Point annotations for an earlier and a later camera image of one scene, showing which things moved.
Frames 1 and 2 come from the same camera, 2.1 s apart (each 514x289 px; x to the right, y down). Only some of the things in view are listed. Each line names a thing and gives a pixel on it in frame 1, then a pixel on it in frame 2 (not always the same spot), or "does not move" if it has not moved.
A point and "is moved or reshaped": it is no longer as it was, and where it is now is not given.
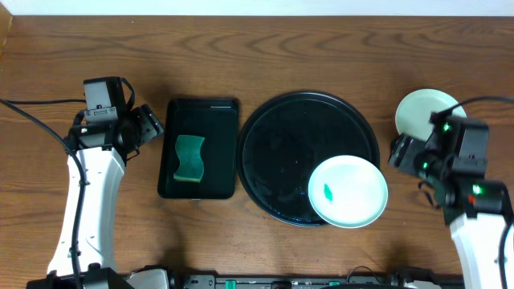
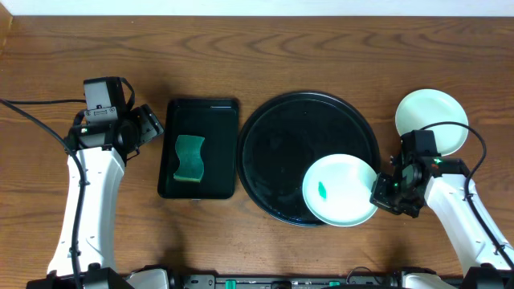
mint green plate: x=413 y=115 does not move
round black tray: x=286 y=139 does not move
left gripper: x=148 y=121 does not move
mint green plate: x=348 y=191 is moved or reshaped
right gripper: x=408 y=152 → x=379 y=197
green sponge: x=191 y=165 does not move
